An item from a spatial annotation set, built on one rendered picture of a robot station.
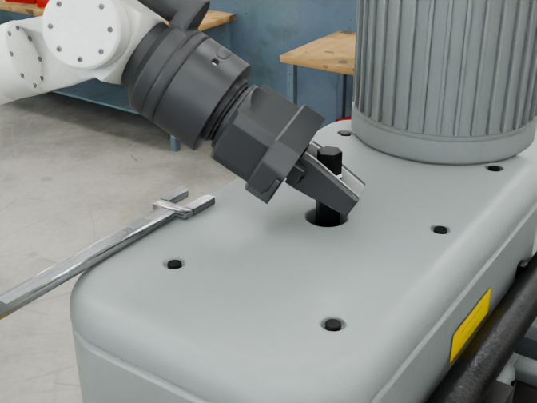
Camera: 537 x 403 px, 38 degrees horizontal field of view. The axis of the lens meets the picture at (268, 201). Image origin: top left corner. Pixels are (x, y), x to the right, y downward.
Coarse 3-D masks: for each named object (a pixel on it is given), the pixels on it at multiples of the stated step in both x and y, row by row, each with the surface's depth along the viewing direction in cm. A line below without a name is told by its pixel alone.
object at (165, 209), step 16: (176, 192) 71; (160, 208) 68; (176, 208) 68; (192, 208) 68; (128, 224) 65; (144, 224) 65; (160, 224) 66; (112, 240) 63; (128, 240) 63; (80, 256) 60; (96, 256) 60; (48, 272) 58; (64, 272) 58; (80, 272) 59; (16, 288) 56; (32, 288) 56; (48, 288) 57; (0, 304) 55; (16, 304) 55
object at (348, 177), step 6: (312, 144) 66; (318, 144) 67; (306, 150) 67; (312, 150) 67; (300, 156) 67; (342, 168) 66; (342, 174) 67; (348, 174) 67; (354, 174) 67; (342, 180) 67; (348, 180) 67; (354, 180) 67; (360, 180) 67; (354, 186) 67; (360, 186) 67; (360, 192) 67
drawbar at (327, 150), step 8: (320, 152) 65; (328, 152) 65; (336, 152) 65; (320, 160) 65; (328, 160) 64; (336, 160) 65; (328, 168) 65; (336, 168) 65; (320, 208) 67; (328, 208) 66; (320, 216) 67; (328, 216) 67; (336, 216) 67; (320, 224) 67; (328, 224) 67; (336, 224) 68
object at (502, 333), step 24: (528, 264) 77; (528, 288) 72; (504, 312) 69; (528, 312) 70; (480, 336) 66; (504, 336) 66; (456, 360) 65; (480, 360) 63; (504, 360) 65; (456, 384) 60; (480, 384) 61
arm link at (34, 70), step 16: (0, 32) 65; (16, 32) 67; (32, 32) 69; (0, 48) 65; (16, 48) 66; (32, 48) 69; (0, 64) 65; (16, 64) 65; (32, 64) 68; (48, 64) 70; (0, 80) 66; (16, 80) 66; (32, 80) 68; (48, 80) 69; (64, 80) 70; (80, 80) 71; (16, 96) 67
